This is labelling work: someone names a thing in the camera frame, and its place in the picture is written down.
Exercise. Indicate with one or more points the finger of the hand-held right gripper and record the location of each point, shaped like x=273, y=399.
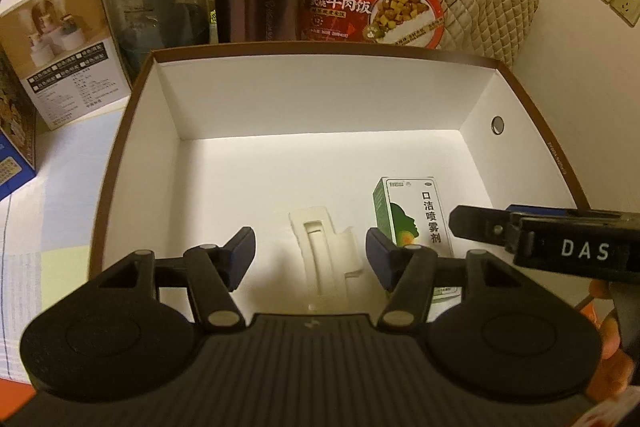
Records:
x=545, y=209
x=480, y=227

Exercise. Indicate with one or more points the glass jar with teal lid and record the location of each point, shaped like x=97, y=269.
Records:
x=165, y=7

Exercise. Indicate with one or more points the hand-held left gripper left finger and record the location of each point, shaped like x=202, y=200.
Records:
x=241, y=252

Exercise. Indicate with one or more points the blue printed box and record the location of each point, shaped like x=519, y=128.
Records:
x=15, y=147

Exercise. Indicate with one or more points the person's right hand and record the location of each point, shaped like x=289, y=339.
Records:
x=607, y=332

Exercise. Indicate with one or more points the red instant meal bowl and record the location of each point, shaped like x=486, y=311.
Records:
x=350, y=7

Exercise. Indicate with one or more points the green medicine box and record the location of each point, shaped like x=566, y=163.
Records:
x=425, y=217

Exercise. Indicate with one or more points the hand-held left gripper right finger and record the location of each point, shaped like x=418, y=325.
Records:
x=376, y=257

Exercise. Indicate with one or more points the red printed mat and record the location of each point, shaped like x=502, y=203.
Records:
x=10, y=407

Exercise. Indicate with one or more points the checked tablecloth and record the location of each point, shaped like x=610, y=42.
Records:
x=50, y=257

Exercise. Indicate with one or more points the brown cardboard box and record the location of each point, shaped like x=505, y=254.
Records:
x=320, y=107

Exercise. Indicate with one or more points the white product box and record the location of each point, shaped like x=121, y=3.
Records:
x=65, y=57

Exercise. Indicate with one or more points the white plastic tray insert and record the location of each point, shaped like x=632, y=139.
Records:
x=325, y=257

